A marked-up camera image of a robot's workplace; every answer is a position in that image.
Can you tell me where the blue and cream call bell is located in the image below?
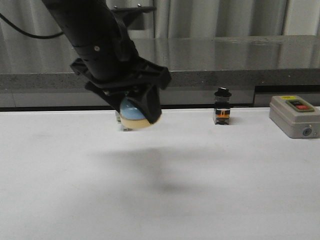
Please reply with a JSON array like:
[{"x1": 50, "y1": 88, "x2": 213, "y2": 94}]
[{"x1": 119, "y1": 97, "x2": 162, "y2": 130}]

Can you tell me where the grey on-off switch box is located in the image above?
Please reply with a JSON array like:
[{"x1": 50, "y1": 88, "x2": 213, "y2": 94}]
[{"x1": 269, "y1": 95, "x2": 320, "y2": 139}]

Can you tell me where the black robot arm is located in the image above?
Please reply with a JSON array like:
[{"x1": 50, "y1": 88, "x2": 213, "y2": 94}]
[{"x1": 44, "y1": 0, "x2": 171, "y2": 124}]

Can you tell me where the green pushbutton switch module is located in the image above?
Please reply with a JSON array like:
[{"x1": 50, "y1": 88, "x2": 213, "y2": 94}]
[{"x1": 115, "y1": 111, "x2": 130, "y2": 132}]

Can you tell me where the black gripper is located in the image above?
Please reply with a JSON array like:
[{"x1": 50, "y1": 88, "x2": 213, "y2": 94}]
[{"x1": 69, "y1": 35, "x2": 171, "y2": 124}]

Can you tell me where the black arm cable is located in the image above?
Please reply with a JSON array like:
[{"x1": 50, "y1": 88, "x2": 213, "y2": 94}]
[{"x1": 0, "y1": 12, "x2": 65, "y2": 40}]

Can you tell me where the black rotary selector switch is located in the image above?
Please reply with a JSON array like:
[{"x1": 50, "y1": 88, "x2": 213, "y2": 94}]
[{"x1": 213, "y1": 87, "x2": 232, "y2": 125}]

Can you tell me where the grey stone counter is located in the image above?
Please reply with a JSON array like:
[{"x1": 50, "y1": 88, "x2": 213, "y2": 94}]
[{"x1": 0, "y1": 35, "x2": 320, "y2": 109}]

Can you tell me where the grey curtain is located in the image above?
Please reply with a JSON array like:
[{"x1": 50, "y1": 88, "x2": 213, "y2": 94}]
[{"x1": 0, "y1": 0, "x2": 320, "y2": 40}]

